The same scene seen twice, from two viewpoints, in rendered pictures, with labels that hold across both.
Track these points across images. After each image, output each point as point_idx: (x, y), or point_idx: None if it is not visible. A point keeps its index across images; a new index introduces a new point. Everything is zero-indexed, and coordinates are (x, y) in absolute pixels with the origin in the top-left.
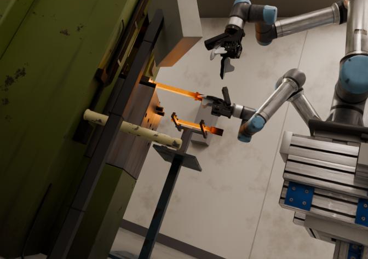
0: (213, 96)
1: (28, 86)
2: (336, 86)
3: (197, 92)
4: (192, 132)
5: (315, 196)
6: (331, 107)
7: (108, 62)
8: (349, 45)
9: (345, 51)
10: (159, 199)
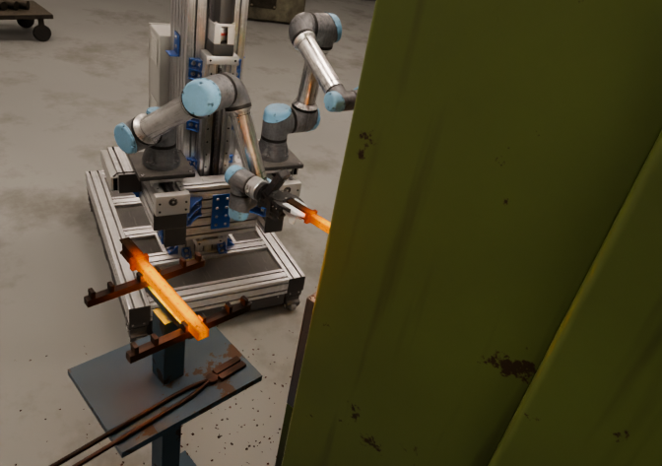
0: (298, 197)
1: None
2: (298, 126)
3: (315, 210)
4: (159, 308)
5: None
6: (282, 139)
7: None
8: (316, 97)
9: (313, 101)
10: (179, 450)
